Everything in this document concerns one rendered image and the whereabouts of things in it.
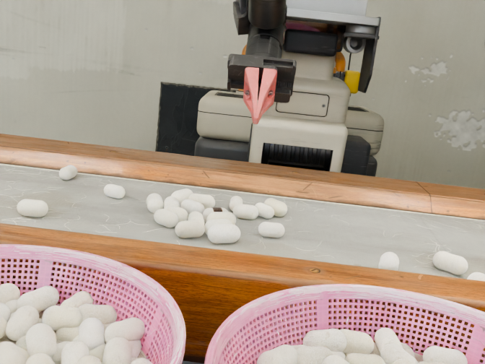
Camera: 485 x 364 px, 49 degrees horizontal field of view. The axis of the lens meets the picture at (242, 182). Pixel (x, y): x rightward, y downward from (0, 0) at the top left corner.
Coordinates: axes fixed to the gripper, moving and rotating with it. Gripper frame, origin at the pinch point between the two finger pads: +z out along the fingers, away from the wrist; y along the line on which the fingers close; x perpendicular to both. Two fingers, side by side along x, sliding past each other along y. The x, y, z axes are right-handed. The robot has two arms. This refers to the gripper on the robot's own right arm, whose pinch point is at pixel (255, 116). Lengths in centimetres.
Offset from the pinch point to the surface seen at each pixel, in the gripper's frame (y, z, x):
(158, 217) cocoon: -9.9, 20.2, -3.1
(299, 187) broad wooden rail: 7.7, 4.3, 10.2
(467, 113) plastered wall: 101, -139, 134
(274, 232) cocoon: 3.8, 20.3, -2.8
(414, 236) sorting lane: 22.2, 15.3, 2.9
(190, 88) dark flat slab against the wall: -37, -135, 131
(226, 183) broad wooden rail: -3.6, 4.9, 10.2
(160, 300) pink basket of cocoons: -5.0, 36.5, -18.8
